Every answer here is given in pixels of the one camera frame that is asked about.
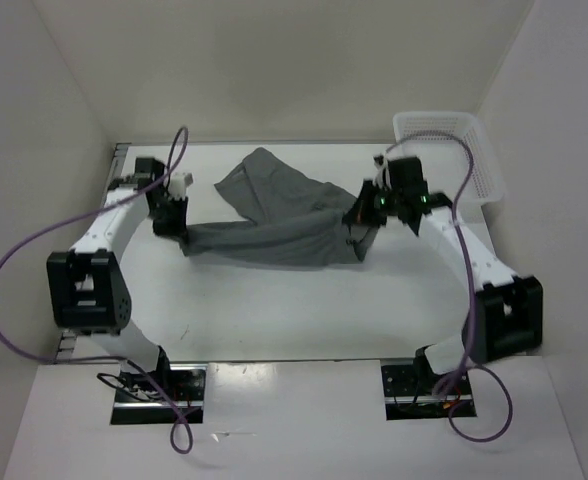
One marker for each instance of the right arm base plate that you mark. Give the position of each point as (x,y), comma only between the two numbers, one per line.
(406,399)

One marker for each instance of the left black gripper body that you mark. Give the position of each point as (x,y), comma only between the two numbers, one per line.
(168,217)

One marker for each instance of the grey shorts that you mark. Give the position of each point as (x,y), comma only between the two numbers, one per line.
(289,219)

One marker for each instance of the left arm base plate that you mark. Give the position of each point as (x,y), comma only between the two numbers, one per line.
(137,403)

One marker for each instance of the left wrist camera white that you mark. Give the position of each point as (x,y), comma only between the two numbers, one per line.
(178,186)

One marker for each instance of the aluminium table frame rail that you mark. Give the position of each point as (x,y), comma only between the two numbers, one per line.
(68,340)

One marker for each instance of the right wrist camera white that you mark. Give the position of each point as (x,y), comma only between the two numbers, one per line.
(382,179)

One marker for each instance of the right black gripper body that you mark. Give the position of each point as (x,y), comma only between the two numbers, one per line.
(377,204)

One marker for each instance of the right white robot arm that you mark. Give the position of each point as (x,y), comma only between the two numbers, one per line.
(505,313)

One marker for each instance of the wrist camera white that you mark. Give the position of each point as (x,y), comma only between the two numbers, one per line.
(178,186)
(382,179)

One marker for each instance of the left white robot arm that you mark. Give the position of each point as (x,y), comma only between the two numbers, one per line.
(89,295)

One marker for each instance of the white plastic basket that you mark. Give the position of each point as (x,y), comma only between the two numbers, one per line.
(454,149)

